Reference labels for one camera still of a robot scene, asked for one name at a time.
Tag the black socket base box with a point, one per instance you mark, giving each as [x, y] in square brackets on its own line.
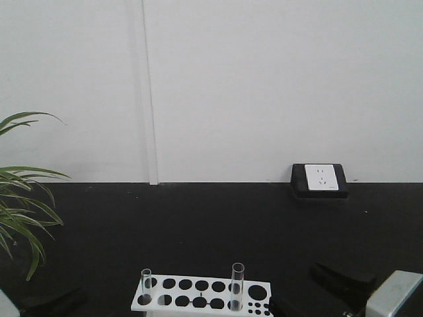
[298, 184]

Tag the clear test tube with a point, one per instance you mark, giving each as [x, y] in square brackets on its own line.
[146, 286]
[237, 280]

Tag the white test tube rack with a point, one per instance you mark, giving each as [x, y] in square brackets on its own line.
[176, 295]

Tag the green potted plant leaves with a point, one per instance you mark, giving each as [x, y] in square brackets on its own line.
[26, 204]

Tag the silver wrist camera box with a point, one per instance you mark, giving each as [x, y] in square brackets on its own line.
[399, 295]

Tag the white wall power socket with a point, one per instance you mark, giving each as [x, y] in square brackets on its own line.
[321, 177]

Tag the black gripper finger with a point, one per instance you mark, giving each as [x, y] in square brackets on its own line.
[280, 306]
[345, 283]
[63, 305]

